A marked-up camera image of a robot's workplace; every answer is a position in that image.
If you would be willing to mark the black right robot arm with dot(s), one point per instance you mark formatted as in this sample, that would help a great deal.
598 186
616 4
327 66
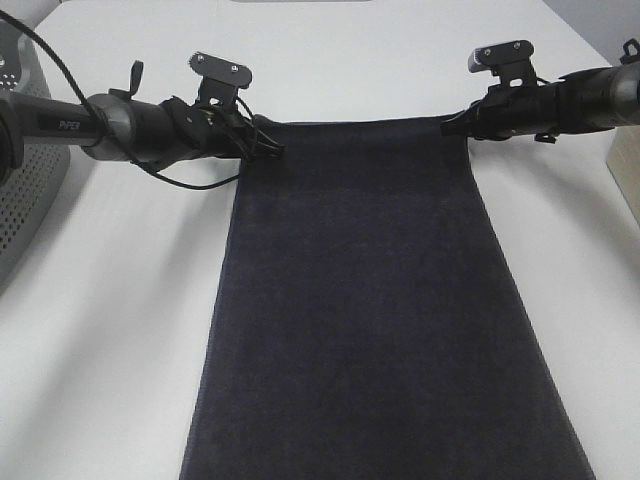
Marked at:
582 102

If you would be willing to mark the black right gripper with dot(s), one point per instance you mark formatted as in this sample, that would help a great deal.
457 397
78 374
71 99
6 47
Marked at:
505 113

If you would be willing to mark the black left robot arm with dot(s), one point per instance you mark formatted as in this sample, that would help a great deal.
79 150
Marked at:
153 137

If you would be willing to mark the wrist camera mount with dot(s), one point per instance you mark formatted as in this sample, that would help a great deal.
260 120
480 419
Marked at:
509 61
221 80

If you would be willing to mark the beige box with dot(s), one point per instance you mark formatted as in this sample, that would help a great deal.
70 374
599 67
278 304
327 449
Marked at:
623 162

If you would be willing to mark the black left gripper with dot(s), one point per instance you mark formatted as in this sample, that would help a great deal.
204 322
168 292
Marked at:
211 132

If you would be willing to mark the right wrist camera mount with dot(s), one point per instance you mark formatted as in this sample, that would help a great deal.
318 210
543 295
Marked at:
509 61

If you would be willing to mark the grey perforated plastic basket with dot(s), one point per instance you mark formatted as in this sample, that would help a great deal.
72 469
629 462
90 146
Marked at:
27 192

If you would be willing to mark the dark navy towel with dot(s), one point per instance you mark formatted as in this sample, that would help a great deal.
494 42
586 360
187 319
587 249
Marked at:
367 325

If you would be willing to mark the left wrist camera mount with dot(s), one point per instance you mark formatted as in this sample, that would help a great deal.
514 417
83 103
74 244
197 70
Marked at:
221 80

